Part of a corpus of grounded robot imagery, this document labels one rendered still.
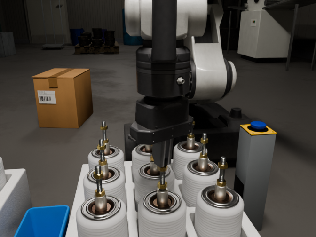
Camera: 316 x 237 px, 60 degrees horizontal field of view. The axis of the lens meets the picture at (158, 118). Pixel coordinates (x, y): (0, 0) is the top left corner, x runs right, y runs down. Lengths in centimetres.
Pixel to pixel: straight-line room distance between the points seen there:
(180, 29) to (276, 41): 415
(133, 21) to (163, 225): 35
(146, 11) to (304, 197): 90
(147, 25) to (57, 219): 59
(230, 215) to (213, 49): 58
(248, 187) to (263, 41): 375
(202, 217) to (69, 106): 120
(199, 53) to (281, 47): 370
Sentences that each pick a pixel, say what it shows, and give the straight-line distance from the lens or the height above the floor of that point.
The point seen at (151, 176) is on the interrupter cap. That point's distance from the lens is 64.
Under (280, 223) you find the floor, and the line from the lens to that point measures 98.
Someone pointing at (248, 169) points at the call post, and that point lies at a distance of 78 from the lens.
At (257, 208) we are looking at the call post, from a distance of 87.
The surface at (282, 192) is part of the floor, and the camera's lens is 113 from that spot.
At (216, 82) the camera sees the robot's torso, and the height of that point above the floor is 40.
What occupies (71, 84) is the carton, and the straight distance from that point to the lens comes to 159.
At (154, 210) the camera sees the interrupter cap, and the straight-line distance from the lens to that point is 54.
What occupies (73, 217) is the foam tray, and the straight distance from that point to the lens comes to 67.
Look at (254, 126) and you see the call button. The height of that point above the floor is 33.
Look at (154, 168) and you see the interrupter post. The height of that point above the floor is 26.
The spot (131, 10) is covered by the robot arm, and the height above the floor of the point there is 60.
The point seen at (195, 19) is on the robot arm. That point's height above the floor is 59.
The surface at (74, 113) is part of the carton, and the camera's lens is 163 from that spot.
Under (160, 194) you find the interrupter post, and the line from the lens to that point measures 54.
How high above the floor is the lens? 58
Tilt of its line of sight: 19 degrees down
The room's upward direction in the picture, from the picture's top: straight up
